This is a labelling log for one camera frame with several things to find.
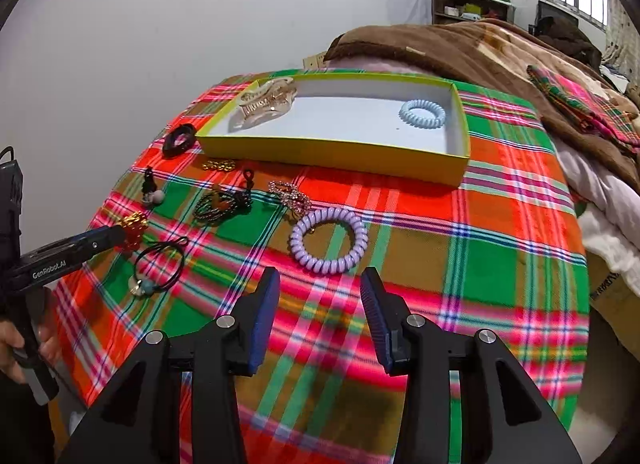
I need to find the thick black hair tie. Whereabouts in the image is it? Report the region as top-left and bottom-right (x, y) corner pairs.
(161, 124), (200, 160)

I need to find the thin black hair tie with charms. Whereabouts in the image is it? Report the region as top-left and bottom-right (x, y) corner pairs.
(129, 236), (190, 299)

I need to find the patterned curtain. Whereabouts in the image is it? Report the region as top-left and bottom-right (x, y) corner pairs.
(602, 0), (640, 80)

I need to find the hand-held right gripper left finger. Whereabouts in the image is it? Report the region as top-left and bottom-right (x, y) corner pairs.
(57, 266), (282, 464)

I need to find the light blue spiral hair tie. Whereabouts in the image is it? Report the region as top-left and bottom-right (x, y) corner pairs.
(398, 99), (447, 129)

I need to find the person's left forearm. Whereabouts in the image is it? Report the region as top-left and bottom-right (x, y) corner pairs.
(0, 374), (56, 464)

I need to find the person's left hand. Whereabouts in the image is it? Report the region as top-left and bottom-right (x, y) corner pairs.
(0, 321), (62, 385)

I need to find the red and gold bead bracelet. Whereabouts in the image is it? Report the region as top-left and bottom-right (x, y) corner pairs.
(117, 211), (150, 252)

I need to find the folded plaid cloth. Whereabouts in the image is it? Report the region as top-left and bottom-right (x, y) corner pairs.
(526, 64), (640, 155)

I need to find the beige hair claw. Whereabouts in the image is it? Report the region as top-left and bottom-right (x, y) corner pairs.
(231, 76), (298, 132)

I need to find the wooden shelf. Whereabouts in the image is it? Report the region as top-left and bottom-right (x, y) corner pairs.
(427, 0), (516, 25)

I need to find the white fleece blanket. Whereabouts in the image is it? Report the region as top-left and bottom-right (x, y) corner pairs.
(575, 204), (640, 295)

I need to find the brown cardboard carton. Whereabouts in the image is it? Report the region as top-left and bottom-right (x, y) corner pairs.
(587, 264), (640, 340)

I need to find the pink rhinestone hair clip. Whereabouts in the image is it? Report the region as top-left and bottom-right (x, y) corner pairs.
(268, 180), (312, 220)

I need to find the dark brown coat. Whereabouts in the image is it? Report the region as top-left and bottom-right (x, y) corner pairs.
(537, 16), (607, 67)

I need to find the brown blanket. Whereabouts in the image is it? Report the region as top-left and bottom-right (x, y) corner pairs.
(322, 23), (640, 195)

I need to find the black hair tie with pearls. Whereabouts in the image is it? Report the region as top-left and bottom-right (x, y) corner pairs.
(141, 167), (166, 206)

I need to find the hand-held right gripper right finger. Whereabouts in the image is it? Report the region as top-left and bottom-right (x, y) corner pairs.
(360, 266), (583, 464)

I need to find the black monitor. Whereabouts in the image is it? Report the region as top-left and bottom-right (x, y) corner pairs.
(536, 0), (581, 31)

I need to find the dark beaded hair tie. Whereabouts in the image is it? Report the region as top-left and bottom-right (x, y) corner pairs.
(192, 169), (257, 226)

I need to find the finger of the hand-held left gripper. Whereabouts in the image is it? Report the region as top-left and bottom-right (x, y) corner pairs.
(47, 225), (127, 261)

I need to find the purple spiral hair tie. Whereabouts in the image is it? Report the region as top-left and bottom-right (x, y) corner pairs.
(290, 208), (369, 275)

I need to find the yellow cardboard box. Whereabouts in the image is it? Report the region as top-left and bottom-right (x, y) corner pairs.
(195, 71), (472, 189)

